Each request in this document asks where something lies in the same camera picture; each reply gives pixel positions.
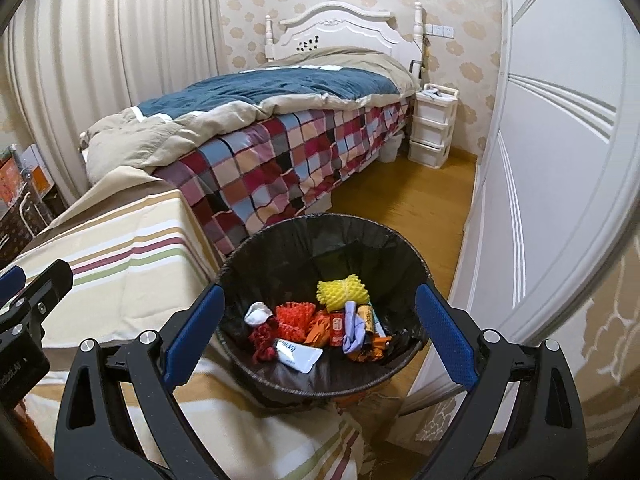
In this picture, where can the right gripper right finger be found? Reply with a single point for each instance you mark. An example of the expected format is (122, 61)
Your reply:
(545, 437)

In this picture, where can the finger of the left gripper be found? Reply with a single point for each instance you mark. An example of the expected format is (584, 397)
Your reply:
(48, 288)
(11, 283)

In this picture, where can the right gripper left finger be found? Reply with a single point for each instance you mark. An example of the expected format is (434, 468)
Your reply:
(94, 436)

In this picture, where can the dark red ribbon bundle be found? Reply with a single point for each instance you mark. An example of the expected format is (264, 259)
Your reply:
(263, 338)

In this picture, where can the white tissue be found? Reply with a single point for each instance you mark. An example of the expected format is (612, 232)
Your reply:
(257, 314)

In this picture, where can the white tube packet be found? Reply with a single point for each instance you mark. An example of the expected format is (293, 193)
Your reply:
(297, 356)

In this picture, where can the red foam fruit net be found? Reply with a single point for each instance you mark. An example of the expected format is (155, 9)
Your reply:
(294, 319)

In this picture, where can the orange snack wrapper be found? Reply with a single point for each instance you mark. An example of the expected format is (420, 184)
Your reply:
(319, 330)

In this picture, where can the yellow bottle black cap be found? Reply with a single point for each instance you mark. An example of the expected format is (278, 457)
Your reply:
(366, 315)

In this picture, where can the purple paper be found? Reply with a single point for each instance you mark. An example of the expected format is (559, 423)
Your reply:
(355, 329)

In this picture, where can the red small packet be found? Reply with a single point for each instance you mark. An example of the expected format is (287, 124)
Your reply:
(337, 328)

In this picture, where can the yellow foam fruit net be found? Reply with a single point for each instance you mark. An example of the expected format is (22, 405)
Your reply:
(333, 295)

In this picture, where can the black trash bin with liner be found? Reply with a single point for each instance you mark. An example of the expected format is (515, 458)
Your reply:
(284, 263)

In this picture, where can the brown patterned storage box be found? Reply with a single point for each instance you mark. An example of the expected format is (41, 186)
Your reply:
(23, 217)

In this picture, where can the cardboard box orange print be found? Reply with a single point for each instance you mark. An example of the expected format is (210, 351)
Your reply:
(19, 169)

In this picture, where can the striped tablecloth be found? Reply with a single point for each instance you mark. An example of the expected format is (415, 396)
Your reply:
(138, 256)

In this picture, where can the plaid bed sheet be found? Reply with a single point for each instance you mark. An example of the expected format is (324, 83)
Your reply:
(238, 183)

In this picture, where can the cream curtain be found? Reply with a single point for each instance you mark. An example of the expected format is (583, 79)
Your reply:
(72, 62)

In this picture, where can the white wardrobe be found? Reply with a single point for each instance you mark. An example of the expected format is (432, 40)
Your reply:
(557, 180)

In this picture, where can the small white waste bin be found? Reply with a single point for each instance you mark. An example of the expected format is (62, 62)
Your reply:
(390, 149)

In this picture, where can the white plastic drawer unit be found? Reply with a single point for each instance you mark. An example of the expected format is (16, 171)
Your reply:
(432, 125)

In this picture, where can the beige and blue duvet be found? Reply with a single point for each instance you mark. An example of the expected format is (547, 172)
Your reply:
(158, 131)

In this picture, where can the white wooden bed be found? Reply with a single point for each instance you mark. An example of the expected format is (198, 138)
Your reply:
(341, 24)

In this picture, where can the white wall switch panel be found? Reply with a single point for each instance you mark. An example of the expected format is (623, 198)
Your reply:
(441, 31)

